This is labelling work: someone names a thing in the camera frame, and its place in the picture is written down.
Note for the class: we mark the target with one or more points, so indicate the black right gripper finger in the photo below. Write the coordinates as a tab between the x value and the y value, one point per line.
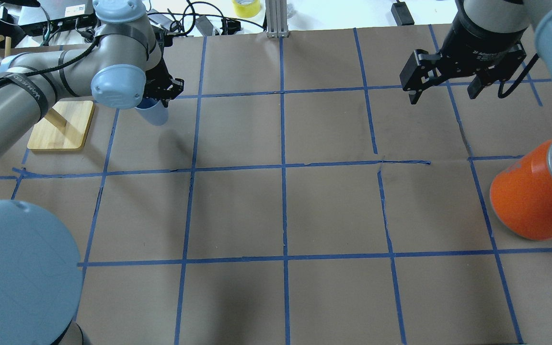
423	70

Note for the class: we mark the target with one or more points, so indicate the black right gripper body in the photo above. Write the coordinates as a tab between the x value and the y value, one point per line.
483	39

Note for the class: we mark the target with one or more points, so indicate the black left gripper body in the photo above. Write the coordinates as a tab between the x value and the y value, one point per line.
163	87

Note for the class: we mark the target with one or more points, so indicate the light blue plastic cup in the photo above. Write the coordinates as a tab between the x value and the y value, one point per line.
153	111

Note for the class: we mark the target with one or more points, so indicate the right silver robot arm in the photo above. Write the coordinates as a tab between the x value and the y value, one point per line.
536	40

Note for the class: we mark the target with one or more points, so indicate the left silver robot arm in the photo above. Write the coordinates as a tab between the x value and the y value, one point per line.
123	68

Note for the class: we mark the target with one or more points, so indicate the wooden cup rack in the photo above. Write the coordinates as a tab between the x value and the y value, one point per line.
64	126

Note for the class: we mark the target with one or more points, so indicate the black power adapter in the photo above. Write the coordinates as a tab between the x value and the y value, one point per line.
401	13

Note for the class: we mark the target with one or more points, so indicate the yellow tape roll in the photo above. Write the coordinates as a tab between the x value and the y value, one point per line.
246	8

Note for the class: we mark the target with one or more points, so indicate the orange can with silver lid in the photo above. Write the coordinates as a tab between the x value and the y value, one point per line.
521	195

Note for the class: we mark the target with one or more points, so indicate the aluminium frame post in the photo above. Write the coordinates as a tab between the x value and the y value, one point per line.
276	19

